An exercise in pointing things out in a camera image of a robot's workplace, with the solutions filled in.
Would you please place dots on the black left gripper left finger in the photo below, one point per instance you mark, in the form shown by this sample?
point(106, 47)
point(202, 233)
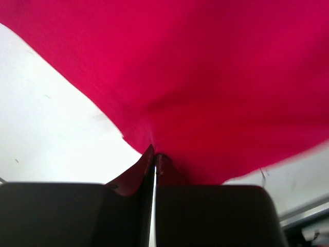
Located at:
point(75, 214)

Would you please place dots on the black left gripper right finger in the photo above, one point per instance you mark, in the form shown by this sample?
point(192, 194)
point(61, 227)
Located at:
point(212, 215)

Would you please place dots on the pink t-shirt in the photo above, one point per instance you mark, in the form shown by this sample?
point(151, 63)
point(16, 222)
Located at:
point(221, 87)

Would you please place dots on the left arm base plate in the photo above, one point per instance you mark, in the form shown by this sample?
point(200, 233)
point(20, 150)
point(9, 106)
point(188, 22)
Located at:
point(307, 224)

